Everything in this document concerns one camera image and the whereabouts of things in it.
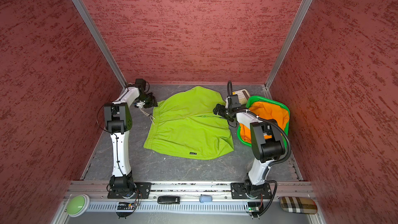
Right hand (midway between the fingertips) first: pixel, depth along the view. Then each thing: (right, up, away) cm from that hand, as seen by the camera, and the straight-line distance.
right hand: (217, 114), depth 97 cm
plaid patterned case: (+34, -38, -29) cm, 59 cm away
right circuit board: (+15, -41, -26) cm, 50 cm away
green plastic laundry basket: (+31, +10, +6) cm, 33 cm away
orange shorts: (+30, +3, -3) cm, 31 cm away
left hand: (-41, +7, +10) cm, 42 cm away
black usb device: (-25, -37, -27) cm, 52 cm away
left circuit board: (-46, -41, -25) cm, 66 cm away
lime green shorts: (-20, -7, -1) cm, 21 cm away
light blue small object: (-8, -36, -28) cm, 46 cm away
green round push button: (-67, -39, -27) cm, 82 cm away
